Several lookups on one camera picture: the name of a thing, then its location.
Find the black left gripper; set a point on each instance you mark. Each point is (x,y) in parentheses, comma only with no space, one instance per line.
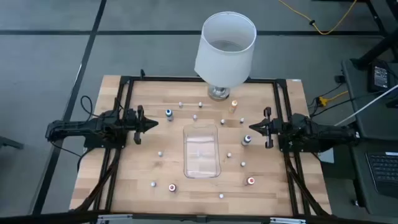
(136,124)

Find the blue food coloring bottle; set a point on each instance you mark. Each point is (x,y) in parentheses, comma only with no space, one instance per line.
(169,114)

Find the dark grey side table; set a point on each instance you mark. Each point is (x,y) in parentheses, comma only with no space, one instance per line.
(388,124)

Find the white shade table lamp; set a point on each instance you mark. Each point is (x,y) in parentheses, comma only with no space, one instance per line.
(224,68)

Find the black power adapter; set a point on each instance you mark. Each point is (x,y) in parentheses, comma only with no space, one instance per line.
(380,77)

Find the black wall plug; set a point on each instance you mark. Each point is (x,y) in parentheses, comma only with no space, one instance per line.
(339,79)

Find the clear plastic bin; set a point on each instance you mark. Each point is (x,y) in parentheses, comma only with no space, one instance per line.
(201,149)

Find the silver metal bracket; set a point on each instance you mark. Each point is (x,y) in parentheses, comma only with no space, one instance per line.
(115,217)
(287,220)

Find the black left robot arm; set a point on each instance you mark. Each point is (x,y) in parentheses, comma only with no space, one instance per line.
(74,128)

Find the violet food coloring bottle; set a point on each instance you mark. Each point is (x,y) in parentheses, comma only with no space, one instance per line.
(246,140)

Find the white paper sheet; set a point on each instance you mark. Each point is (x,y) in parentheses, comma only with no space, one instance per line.
(328,157)

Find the black stand foot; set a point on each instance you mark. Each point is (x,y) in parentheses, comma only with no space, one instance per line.
(9,142)

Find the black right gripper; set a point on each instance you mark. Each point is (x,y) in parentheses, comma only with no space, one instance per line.
(273,127)

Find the yellow power plug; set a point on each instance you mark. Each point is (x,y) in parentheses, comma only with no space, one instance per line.
(323,101)

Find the red food coloring bottle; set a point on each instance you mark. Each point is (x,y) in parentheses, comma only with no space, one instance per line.
(172,187)
(250,180)

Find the black metal stand beam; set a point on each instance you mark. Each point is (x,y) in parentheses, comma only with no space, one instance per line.
(376,49)

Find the black laptop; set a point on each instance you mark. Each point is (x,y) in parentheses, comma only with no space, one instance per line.
(384,171)

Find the yellow food coloring bottle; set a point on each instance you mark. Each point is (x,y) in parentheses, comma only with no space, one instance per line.
(233,106)

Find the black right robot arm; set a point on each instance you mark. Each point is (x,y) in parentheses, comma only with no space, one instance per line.
(326,134)

